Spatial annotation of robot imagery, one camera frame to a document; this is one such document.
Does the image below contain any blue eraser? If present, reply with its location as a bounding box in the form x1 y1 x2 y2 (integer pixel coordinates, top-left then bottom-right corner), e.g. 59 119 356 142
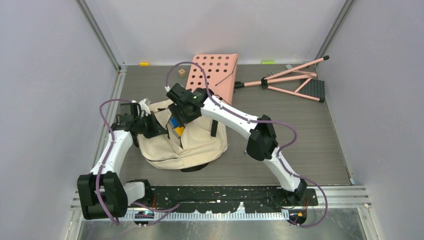
168 117 179 129

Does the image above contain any orange yellow eraser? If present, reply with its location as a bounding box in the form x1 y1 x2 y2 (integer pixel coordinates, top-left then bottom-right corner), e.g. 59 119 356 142
173 127 185 137

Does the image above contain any beige canvas backpack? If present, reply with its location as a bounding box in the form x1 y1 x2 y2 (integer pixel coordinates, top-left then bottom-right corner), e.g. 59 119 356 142
137 100 228 170

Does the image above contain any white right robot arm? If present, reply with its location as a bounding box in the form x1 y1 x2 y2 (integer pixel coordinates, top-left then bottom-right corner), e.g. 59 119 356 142
165 83 307 205

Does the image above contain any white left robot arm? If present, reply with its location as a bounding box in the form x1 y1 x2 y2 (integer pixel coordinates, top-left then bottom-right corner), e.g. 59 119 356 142
77 98 166 226

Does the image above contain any small wooden cube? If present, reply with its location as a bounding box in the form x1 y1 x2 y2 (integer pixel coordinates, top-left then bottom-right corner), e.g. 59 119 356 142
178 69 187 78

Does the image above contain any pink perforated music stand tray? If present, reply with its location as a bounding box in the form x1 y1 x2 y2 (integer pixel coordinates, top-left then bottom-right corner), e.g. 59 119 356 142
185 53 239 105

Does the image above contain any yellow block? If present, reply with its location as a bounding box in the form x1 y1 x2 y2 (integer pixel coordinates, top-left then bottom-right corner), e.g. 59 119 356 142
139 62 150 67

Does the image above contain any green block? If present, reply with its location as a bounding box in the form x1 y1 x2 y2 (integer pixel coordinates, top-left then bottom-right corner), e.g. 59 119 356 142
261 60 275 65

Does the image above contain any grey lego strip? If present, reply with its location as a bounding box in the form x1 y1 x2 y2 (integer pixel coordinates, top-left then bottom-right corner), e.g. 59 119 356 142
268 64 293 77

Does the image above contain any pink folding tripod stand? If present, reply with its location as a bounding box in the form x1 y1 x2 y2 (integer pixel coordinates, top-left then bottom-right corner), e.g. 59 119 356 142
234 55 330 103

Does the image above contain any dark grey lego baseplate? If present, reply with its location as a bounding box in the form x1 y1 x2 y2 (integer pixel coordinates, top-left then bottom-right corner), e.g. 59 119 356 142
298 79 326 103

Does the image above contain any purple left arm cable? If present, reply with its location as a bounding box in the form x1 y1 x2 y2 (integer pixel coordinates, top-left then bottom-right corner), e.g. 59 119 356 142
95 98 181 227

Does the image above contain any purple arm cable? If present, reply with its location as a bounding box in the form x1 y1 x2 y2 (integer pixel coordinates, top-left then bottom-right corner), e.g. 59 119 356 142
165 61 329 229
95 98 181 227

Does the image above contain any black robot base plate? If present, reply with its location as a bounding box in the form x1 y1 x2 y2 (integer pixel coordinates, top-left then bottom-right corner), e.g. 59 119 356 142
130 185 319 214

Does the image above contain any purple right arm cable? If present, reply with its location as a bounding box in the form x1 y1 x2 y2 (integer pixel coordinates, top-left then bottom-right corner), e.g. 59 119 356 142
165 61 329 229

